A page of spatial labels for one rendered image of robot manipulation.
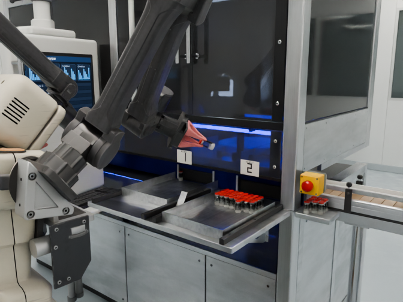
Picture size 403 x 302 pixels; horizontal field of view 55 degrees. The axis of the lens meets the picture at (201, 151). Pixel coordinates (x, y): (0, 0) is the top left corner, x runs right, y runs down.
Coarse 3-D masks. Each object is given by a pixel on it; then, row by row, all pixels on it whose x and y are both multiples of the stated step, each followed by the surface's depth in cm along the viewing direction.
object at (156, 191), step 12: (156, 180) 179; (168, 180) 186; (216, 180) 174; (132, 192) 160; (144, 192) 167; (156, 192) 167; (168, 192) 167; (180, 192) 167; (192, 192) 160; (156, 204) 152
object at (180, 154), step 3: (177, 150) 176; (180, 150) 175; (183, 150) 173; (177, 153) 176; (180, 153) 175; (183, 153) 174; (186, 153) 173; (189, 153) 172; (177, 156) 176; (180, 156) 175; (183, 156) 174; (186, 156) 173; (189, 156) 172; (177, 159) 177; (180, 159) 175; (183, 159) 174; (186, 159) 173; (189, 159) 172; (183, 162) 175; (186, 162) 173; (189, 162) 172
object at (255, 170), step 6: (240, 162) 155; (246, 162) 154; (252, 162) 152; (258, 162) 150; (240, 168) 156; (246, 168) 154; (252, 168) 152; (258, 168) 151; (246, 174) 155; (252, 174) 153; (258, 174) 151
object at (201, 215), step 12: (180, 204) 142; (192, 204) 147; (204, 204) 152; (168, 216) 133; (180, 216) 139; (192, 216) 139; (204, 216) 139; (216, 216) 139; (228, 216) 139; (240, 216) 139; (252, 216) 133; (192, 228) 127; (204, 228) 123; (216, 228) 120; (228, 228) 122
